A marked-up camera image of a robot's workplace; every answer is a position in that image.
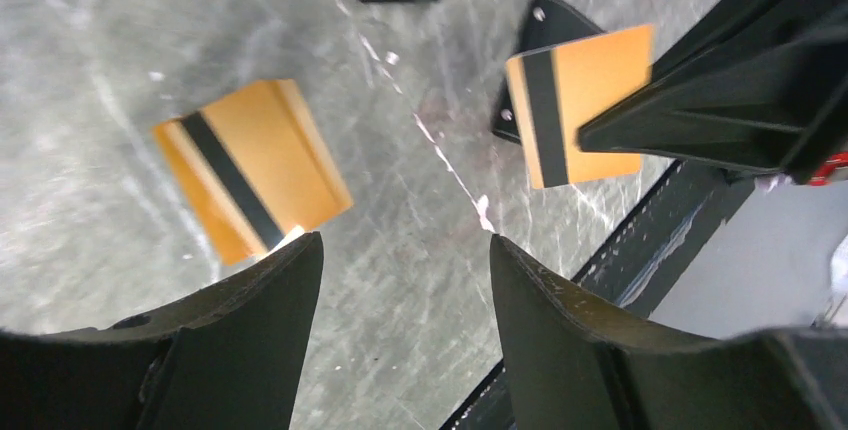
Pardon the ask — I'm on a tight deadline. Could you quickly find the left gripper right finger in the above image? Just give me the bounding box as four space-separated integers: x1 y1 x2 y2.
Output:
490 235 847 429

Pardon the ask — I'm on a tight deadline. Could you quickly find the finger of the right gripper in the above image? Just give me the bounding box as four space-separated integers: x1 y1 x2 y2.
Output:
578 0 847 184

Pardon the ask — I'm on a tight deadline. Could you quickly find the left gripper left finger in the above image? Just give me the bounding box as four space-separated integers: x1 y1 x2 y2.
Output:
1 232 324 429

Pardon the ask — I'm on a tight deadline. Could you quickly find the gold VIP card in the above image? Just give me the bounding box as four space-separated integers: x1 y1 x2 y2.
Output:
505 24 654 189

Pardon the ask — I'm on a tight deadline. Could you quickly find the black leather card holder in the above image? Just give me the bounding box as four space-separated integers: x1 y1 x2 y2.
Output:
514 0 604 108

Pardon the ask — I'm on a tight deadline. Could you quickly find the gold card stack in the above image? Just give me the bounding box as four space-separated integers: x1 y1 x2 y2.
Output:
152 79 353 265

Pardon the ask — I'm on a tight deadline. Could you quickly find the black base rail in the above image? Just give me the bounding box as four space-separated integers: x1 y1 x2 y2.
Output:
446 161 755 429

